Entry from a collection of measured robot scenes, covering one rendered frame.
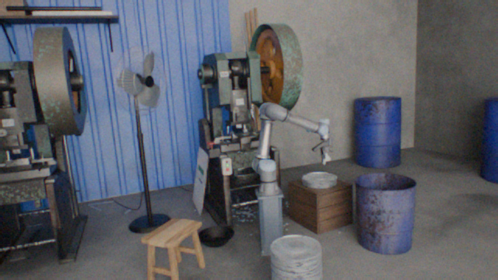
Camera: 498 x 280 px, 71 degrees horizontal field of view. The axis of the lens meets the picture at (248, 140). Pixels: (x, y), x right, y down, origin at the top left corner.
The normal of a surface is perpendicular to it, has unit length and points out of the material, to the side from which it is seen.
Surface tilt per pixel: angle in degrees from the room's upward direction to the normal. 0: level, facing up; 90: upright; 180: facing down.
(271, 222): 90
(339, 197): 90
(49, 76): 86
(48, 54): 65
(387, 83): 90
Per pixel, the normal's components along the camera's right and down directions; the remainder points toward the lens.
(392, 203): -0.07, 0.23
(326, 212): 0.47, 0.14
